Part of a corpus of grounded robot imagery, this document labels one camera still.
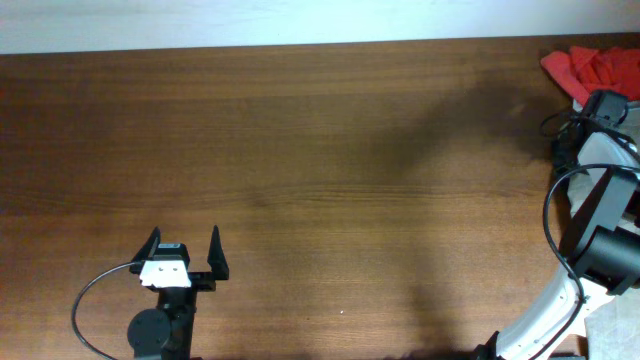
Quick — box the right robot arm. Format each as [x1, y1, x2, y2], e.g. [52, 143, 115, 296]
[472, 125, 639, 359]

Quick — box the red cloth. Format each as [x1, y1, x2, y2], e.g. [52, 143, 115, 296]
[540, 46, 639, 105]

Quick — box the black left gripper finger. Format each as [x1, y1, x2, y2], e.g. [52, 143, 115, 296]
[207, 225, 229, 280]
[129, 227, 161, 274]

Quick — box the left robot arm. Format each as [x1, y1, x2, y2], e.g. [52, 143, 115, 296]
[127, 227, 230, 360]

